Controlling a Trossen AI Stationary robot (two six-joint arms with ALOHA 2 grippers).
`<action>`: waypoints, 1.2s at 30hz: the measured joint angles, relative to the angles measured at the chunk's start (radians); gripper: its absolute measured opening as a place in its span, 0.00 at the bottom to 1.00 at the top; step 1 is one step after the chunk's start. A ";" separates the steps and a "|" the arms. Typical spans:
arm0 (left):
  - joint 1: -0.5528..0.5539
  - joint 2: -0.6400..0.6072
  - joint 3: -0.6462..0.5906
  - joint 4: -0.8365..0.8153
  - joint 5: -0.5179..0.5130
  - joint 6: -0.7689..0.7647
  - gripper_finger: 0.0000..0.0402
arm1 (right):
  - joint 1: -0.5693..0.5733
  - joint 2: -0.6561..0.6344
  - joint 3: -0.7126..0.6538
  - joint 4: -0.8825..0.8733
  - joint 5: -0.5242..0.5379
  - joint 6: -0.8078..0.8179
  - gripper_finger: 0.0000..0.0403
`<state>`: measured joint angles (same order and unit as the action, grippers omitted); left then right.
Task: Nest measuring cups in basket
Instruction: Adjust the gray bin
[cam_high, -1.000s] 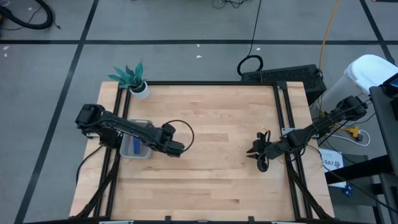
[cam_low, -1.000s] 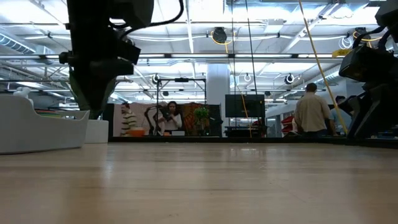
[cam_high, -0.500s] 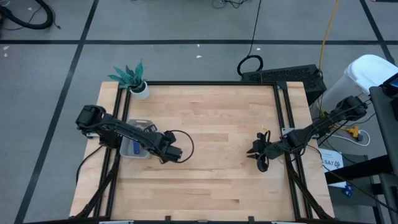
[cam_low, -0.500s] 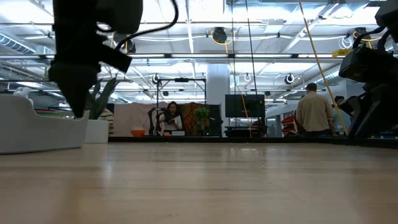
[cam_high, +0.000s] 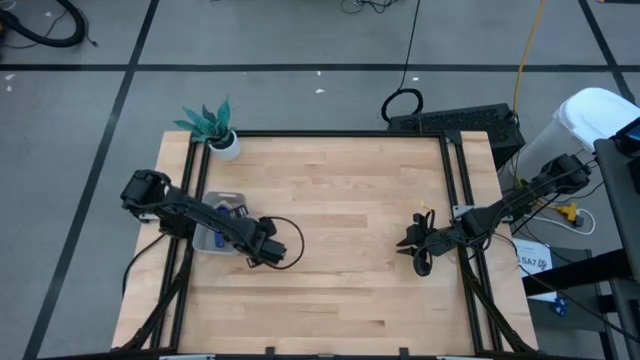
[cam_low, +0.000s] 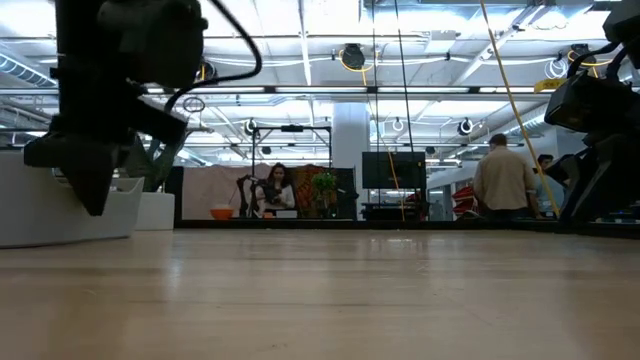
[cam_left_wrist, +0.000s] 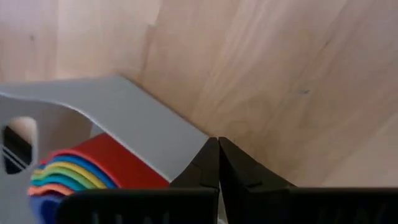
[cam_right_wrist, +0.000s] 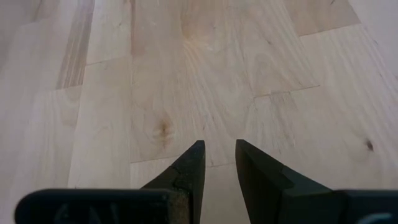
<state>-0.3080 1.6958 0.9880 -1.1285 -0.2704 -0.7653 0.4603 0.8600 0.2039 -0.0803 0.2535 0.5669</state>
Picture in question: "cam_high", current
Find white power cable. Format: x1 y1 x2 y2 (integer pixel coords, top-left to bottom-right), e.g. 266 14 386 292
523 206 597 237

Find black stand bar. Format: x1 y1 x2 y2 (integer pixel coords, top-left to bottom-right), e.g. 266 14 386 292
521 247 637 297

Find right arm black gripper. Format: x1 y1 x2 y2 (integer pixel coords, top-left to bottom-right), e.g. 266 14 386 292
396 210 464 277

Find yellow power plug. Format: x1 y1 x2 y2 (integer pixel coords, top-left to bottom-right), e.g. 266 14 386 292
537 199 582 225

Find tangled black cables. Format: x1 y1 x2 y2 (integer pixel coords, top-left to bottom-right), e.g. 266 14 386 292
339 0 402 15

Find white paper sign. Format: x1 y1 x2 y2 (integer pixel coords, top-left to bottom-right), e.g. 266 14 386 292
511 237 554 304

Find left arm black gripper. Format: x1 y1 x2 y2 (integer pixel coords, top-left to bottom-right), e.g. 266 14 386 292
242 217 278 270

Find white plastic lidded bin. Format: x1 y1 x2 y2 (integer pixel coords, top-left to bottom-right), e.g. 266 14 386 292
509 86 640 180

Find long black hanging cable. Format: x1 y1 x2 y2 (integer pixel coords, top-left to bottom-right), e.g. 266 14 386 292
380 0 426 124

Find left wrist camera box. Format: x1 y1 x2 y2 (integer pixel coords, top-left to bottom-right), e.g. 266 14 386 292
259 239 288 267

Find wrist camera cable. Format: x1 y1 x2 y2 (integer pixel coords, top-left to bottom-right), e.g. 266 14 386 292
412 247 435 278
262 215 306 271

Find device with blue screen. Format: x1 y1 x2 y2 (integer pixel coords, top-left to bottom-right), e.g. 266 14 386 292
613 116 640 157

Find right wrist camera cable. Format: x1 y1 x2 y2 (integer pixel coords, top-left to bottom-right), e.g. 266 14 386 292
412 247 435 278

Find black perforated computer case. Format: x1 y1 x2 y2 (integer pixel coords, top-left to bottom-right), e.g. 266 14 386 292
387 102 527 170

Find grey plastic basket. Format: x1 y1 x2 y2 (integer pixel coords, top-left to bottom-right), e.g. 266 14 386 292
191 191 250 257

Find long yellow hanging cable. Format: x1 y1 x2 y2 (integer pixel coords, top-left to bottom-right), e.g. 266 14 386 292
510 0 547 184

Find small blue object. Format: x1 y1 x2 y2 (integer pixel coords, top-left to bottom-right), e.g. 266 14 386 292
551 294 570 319

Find green plant in white pot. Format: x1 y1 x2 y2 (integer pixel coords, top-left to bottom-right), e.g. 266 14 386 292
173 96 242 163

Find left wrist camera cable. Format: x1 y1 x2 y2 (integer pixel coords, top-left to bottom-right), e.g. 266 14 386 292
262 215 306 271

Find dark blue measuring cup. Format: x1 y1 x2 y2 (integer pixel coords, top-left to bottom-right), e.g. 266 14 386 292
211 198 237 249

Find thick black hose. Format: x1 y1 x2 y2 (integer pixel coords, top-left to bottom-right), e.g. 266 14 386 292
0 0 88 50

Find black aluminium table frame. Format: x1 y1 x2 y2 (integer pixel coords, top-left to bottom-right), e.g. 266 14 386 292
112 129 540 359

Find dark grey side desk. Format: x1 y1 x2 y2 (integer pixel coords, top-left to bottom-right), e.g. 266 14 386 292
593 137 640 360

